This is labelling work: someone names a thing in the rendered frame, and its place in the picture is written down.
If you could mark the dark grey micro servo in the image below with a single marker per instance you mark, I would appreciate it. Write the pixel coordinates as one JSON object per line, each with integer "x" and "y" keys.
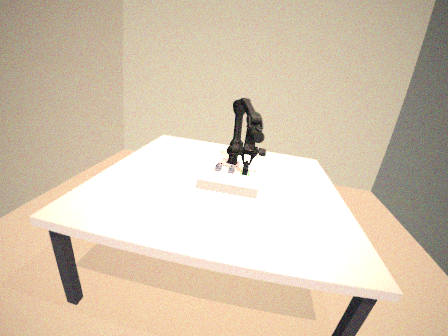
{"x": 245, "y": 168}

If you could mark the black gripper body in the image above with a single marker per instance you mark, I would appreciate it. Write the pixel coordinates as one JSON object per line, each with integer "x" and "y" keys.
{"x": 235, "y": 148}

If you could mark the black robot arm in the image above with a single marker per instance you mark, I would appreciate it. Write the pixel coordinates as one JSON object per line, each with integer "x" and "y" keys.
{"x": 254, "y": 131}

